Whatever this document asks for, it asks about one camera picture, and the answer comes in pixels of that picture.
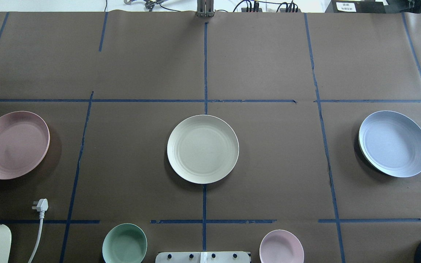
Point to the pink plate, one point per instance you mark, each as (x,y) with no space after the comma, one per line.
(24,142)

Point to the green plate under blue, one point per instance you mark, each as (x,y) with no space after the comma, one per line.
(360,155)

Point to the white power plug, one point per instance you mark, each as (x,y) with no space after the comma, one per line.
(41,206)

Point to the green bowl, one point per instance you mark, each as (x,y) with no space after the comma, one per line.
(125,243)

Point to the cream white plate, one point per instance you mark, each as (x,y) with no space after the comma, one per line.
(203,149)

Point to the pink bowl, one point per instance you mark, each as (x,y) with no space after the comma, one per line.
(281,246)

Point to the black box with label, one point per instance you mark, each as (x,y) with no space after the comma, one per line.
(355,6)

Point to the aluminium frame post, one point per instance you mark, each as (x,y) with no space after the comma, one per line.
(205,8)

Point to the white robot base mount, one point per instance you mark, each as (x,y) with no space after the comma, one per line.
(204,257)

